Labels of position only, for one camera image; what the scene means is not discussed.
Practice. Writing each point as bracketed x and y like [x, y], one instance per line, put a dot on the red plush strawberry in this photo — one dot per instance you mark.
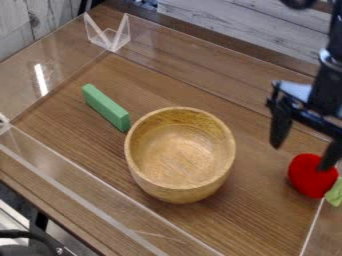
[319, 184]

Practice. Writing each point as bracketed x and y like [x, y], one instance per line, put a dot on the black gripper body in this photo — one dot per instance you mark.
[305, 111]

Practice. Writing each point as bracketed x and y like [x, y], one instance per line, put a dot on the green rectangular block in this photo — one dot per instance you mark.
[113, 112]

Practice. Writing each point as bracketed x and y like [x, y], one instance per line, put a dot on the wooden bowl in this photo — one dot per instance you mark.
[180, 150]

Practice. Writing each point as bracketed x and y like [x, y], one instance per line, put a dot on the clear acrylic tray enclosure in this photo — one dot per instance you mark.
[62, 153]

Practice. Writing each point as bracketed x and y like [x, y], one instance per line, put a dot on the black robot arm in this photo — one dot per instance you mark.
[327, 94]

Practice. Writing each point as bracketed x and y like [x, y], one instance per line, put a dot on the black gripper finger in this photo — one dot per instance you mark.
[332, 155]
[281, 122]

